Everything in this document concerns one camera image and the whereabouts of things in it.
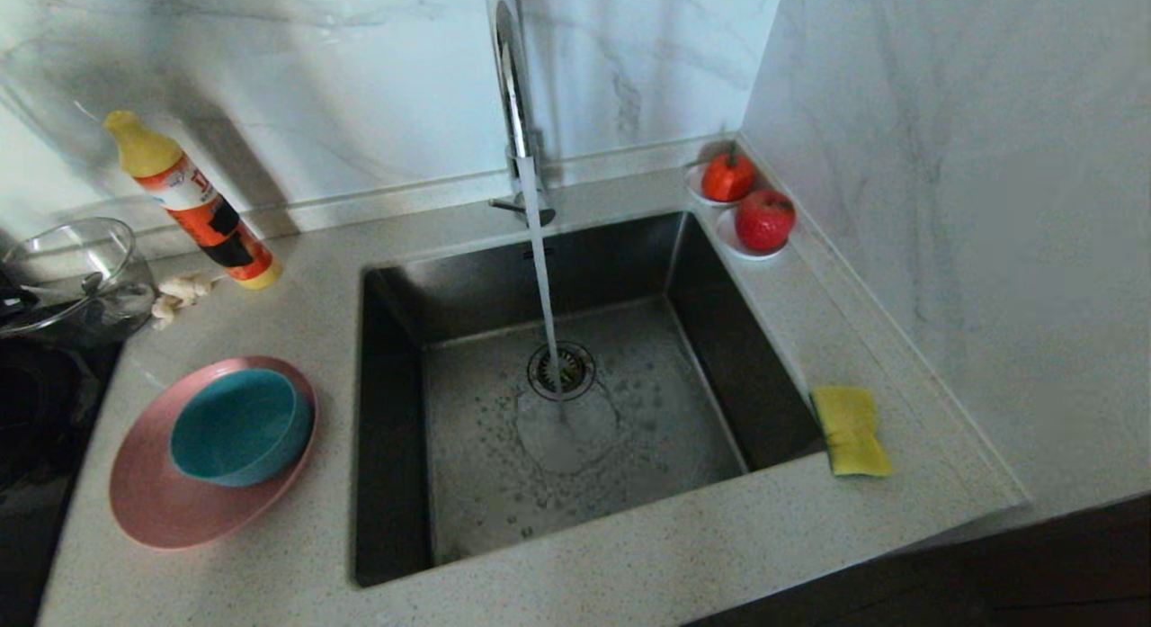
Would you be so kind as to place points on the chrome faucet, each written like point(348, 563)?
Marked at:
point(513, 87)

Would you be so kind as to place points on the yellow green sponge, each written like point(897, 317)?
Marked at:
point(850, 429)

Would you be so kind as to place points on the yellow orange white detergent bottle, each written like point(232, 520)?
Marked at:
point(202, 215)

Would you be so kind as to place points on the stainless steel sink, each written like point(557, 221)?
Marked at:
point(629, 456)

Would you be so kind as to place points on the running water stream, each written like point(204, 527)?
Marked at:
point(539, 267)

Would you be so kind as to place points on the round metal drain strainer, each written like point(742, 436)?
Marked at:
point(581, 368)

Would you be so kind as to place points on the red apple on dish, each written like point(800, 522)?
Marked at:
point(728, 242)

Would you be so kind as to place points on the teal bowl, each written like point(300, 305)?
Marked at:
point(238, 429)

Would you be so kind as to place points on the garlic bulb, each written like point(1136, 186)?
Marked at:
point(180, 292)

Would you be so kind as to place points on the pink plate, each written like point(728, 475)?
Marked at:
point(180, 519)

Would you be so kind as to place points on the clear glass bowl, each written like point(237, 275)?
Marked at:
point(121, 308)

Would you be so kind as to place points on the metal utensil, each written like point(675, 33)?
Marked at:
point(93, 283)

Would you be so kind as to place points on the black cooktop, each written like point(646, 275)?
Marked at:
point(36, 483)

